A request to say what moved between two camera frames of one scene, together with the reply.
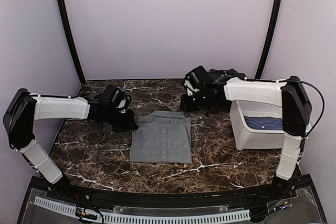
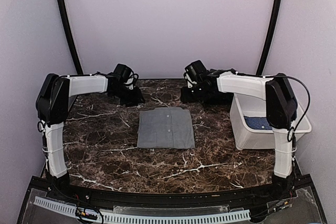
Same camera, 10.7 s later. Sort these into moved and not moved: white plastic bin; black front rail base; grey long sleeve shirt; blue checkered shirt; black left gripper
Moved: grey long sleeve shirt; black left gripper
Not moved: white plastic bin; blue checkered shirt; black front rail base
